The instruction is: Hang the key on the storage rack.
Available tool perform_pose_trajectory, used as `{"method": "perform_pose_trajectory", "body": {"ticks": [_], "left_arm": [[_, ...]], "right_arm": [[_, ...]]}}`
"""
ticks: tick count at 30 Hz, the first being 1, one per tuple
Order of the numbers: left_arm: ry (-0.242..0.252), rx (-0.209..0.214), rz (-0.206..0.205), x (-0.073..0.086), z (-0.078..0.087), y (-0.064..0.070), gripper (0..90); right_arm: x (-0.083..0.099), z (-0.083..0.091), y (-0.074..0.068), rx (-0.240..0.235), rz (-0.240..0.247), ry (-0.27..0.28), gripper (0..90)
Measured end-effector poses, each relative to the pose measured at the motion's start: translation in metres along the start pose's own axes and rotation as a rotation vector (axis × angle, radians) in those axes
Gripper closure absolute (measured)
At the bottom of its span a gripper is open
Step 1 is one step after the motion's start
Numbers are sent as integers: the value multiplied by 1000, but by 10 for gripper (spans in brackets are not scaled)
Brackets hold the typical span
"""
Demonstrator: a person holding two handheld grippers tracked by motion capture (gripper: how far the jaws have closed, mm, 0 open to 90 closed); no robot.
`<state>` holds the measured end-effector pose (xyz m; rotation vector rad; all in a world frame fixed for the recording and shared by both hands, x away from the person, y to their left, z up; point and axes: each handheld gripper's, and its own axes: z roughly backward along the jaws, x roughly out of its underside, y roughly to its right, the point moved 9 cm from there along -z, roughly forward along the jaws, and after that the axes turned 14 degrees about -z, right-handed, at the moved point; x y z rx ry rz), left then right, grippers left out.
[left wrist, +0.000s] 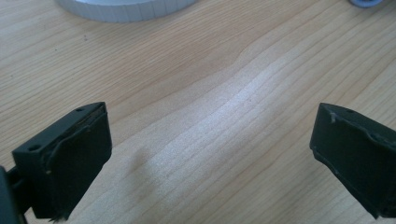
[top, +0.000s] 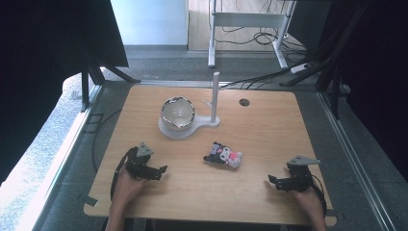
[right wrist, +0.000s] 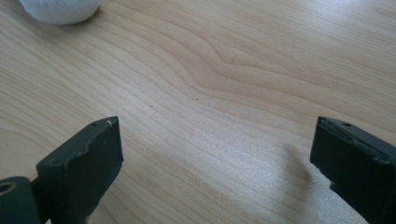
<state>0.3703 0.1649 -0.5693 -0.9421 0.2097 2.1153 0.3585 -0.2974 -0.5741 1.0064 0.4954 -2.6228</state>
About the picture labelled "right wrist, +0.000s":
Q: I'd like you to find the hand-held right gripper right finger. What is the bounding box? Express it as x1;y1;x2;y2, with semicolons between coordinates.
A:
309;116;396;224

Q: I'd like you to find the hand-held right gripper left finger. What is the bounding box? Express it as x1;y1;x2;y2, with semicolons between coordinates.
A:
35;116;124;224

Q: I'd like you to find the white cloth bundle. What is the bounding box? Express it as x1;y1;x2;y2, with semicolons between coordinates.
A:
19;0;103;26

